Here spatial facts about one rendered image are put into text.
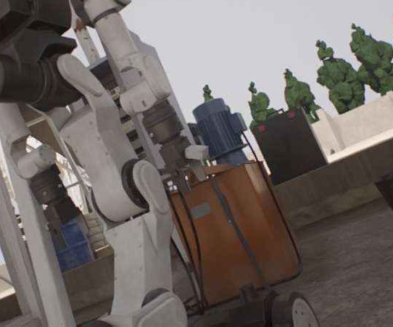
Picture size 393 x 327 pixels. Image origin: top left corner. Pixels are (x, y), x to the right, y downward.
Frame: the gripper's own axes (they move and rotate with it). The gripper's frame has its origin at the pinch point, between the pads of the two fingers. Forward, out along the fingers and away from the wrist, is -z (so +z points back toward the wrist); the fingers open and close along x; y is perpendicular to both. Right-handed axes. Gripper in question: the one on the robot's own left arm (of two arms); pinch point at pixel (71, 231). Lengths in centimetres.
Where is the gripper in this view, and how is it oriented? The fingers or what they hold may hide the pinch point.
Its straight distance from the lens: 136.4
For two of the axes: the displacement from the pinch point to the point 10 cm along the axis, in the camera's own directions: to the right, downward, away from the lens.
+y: -7.9, 4.1, 4.6
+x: 3.9, -2.4, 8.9
